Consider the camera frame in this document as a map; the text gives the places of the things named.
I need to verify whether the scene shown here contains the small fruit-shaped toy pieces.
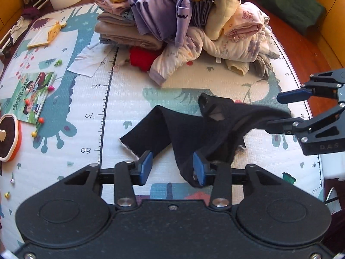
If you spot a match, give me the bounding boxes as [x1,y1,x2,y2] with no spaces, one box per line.
[4,58,64,199]

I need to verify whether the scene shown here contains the pale yellow pants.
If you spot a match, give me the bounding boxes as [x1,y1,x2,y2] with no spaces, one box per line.
[225,58,251,76]

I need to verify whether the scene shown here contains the yellow wooden cabinet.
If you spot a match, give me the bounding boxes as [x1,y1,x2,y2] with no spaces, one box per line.
[318,0,345,52]

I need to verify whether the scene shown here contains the yellow framed toy board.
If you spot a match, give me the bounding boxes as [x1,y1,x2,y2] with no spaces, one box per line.
[27,20,67,49]

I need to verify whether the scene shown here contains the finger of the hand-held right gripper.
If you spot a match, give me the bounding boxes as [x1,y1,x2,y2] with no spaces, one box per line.
[265,101,345,144]
[276,68,345,104]

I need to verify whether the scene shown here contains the children's picture book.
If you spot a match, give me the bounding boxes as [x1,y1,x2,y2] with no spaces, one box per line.
[0,71,56,125]

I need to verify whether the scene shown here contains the dark grey ribbed garment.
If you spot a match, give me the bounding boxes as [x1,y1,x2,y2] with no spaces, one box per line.
[190,0,214,28]

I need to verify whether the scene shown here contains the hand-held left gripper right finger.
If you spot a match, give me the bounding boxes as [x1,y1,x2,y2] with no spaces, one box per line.
[192,152,284,211]

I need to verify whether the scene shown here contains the white thin cloth sheet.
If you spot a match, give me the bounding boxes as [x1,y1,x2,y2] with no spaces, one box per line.
[67,43,119,77]

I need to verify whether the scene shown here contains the black pants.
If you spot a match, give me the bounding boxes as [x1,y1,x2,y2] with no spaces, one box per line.
[119,93,295,188]

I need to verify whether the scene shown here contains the printed foam play mat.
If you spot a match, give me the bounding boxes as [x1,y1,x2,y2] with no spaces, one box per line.
[0,2,324,259]

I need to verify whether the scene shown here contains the red garment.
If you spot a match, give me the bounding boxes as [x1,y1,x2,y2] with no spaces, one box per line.
[129,46,162,72]

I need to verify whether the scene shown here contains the cream yellow garment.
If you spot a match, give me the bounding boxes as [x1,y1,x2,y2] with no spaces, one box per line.
[206,0,242,40]

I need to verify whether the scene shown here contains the beige folded garment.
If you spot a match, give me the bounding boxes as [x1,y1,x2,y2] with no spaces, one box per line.
[95,12,165,51]

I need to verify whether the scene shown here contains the purple hoodie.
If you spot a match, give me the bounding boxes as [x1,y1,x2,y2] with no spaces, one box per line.
[128,0,214,48]

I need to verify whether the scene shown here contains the maroon cloth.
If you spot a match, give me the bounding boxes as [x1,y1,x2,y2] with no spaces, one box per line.
[22,7,41,20]

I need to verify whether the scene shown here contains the pink folded garment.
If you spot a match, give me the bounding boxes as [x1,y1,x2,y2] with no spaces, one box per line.
[94,0,132,16]

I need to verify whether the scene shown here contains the pink printed garment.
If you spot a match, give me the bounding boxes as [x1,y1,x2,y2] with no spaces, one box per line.
[224,2,270,36]

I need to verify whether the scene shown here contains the white floral quilted jacket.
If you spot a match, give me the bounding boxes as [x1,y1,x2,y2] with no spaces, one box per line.
[149,25,280,87]

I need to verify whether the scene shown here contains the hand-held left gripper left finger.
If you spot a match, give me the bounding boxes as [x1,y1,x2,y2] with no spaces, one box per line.
[63,150,154,212]

